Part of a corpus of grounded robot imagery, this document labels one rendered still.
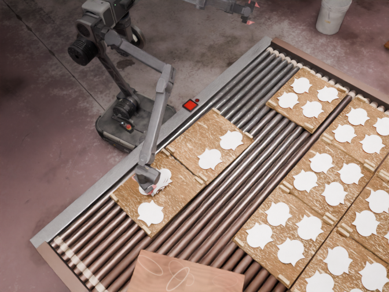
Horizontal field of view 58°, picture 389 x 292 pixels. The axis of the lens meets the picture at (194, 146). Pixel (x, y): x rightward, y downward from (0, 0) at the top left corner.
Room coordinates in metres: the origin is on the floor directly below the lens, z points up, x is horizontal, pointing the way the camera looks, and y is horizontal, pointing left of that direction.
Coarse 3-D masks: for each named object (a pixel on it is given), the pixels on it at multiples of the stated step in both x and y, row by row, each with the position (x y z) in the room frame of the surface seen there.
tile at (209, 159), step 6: (210, 150) 1.07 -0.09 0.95; (216, 150) 1.07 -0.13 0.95; (198, 156) 1.04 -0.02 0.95; (204, 156) 1.03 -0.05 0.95; (210, 156) 1.03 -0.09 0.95; (216, 156) 1.03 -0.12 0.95; (204, 162) 0.99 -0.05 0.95; (210, 162) 0.99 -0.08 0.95; (216, 162) 0.99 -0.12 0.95; (204, 168) 0.96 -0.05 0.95
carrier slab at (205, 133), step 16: (208, 112) 1.36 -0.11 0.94; (192, 128) 1.25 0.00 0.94; (208, 128) 1.24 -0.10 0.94; (224, 128) 1.23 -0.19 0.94; (176, 144) 1.14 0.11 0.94; (192, 144) 1.13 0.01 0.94; (208, 144) 1.12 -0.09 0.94; (192, 160) 1.02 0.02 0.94; (224, 160) 1.00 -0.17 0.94; (208, 176) 0.91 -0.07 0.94
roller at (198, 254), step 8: (304, 136) 1.14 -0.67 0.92; (296, 144) 1.09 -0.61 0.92; (288, 152) 1.03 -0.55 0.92; (280, 160) 0.98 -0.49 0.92; (272, 168) 0.94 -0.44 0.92; (280, 168) 0.94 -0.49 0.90; (264, 176) 0.89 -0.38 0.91; (272, 176) 0.89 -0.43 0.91; (256, 184) 0.85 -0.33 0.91; (264, 184) 0.84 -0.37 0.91; (256, 192) 0.80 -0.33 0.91; (248, 200) 0.75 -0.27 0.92; (240, 208) 0.71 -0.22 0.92; (232, 216) 0.67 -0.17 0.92; (224, 224) 0.63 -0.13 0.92; (216, 232) 0.59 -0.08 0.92; (208, 240) 0.55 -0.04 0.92; (200, 248) 0.51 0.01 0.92; (208, 248) 0.51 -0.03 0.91; (192, 256) 0.48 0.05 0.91; (200, 256) 0.47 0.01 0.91
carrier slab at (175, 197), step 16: (160, 160) 1.03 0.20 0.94; (176, 160) 1.03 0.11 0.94; (176, 176) 0.92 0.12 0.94; (192, 176) 0.92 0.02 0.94; (112, 192) 0.85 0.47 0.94; (128, 192) 0.84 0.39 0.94; (160, 192) 0.83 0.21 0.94; (176, 192) 0.82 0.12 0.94; (192, 192) 0.82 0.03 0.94; (128, 208) 0.75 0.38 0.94; (176, 208) 0.73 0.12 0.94; (144, 224) 0.65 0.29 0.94; (160, 224) 0.65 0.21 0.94
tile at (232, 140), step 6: (228, 132) 1.19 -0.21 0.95; (234, 132) 1.19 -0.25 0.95; (222, 138) 1.15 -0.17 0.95; (228, 138) 1.15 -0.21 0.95; (234, 138) 1.14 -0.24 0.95; (240, 138) 1.14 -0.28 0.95; (222, 144) 1.11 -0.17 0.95; (228, 144) 1.10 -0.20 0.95; (234, 144) 1.10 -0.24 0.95; (240, 144) 1.10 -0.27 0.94
